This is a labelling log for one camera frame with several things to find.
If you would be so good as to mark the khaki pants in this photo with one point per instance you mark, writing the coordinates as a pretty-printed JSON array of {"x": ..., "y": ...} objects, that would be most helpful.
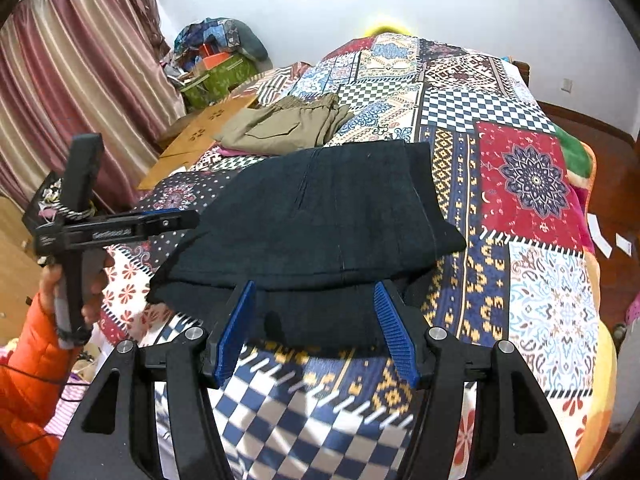
[{"x": 285, "y": 125}]

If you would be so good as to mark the cluttered black basket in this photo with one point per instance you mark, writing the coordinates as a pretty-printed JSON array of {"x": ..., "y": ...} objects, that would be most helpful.
[{"x": 42, "y": 200}]

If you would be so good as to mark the white paper slip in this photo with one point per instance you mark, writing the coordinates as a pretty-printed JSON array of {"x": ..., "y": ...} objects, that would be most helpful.
[
  {"x": 600, "y": 235},
  {"x": 623, "y": 243}
]

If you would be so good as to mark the wooden bed frame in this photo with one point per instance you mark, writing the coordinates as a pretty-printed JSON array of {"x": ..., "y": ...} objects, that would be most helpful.
[{"x": 521, "y": 72}]

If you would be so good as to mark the pile of clothes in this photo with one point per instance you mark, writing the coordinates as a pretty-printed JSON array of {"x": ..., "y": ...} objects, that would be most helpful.
[{"x": 225, "y": 32}]

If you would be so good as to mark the white wall socket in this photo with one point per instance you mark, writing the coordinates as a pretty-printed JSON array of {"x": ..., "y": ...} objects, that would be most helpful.
[{"x": 567, "y": 85}]

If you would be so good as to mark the green orange plush blanket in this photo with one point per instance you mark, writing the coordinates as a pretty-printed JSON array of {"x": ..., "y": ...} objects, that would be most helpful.
[{"x": 582, "y": 170}]

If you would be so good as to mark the wooden folding lap table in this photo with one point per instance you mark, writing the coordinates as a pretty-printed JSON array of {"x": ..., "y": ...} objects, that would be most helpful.
[{"x": 200, "y": 135}]

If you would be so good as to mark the pink striped cloth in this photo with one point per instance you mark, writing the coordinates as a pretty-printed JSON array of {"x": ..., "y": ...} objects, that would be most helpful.
[{"x": 67, "y": 410}]

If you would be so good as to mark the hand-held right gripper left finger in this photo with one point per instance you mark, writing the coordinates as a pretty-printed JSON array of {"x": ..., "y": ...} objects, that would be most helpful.
[{"x": 235, "y": 340}]

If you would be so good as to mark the striped orange cloth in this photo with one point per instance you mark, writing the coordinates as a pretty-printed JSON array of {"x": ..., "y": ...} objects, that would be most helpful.
[{"x": 272, "y": 85}]

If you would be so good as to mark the patchwork blanket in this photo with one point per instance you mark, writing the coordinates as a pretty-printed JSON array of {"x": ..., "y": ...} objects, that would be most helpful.
[{"x": 500, "y": 210}]

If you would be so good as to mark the floral bed sheet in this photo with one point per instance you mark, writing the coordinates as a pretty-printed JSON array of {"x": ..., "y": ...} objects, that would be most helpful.
[{"x": 462, "y": 430}]

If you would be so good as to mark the green patterned bag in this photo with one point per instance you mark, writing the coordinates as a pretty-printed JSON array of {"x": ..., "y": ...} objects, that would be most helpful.
[{"x": 220, "y": 80}]

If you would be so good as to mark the striped red curtain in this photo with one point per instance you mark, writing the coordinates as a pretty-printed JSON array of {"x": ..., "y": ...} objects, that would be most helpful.
[{"x": 75, "y": 90}]

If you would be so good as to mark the orange box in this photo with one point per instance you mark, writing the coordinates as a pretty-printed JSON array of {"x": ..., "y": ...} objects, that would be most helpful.
[{"x": 215, "y": 56}]

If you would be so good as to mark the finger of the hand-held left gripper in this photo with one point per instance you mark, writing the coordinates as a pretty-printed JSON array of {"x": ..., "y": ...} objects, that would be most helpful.
[{"x": 170, "y": 222}]

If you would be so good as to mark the person's left hand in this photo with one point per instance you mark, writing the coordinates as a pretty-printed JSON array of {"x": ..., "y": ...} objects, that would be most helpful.
[{"x": 97, "y": 285}]

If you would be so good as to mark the black pants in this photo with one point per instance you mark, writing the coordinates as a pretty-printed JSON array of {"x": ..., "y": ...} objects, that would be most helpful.
[{"x": 320, "y": 220}]

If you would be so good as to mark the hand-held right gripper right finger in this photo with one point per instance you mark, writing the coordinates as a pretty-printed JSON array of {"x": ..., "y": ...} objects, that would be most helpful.
[{"x": 395, "y": 335}]

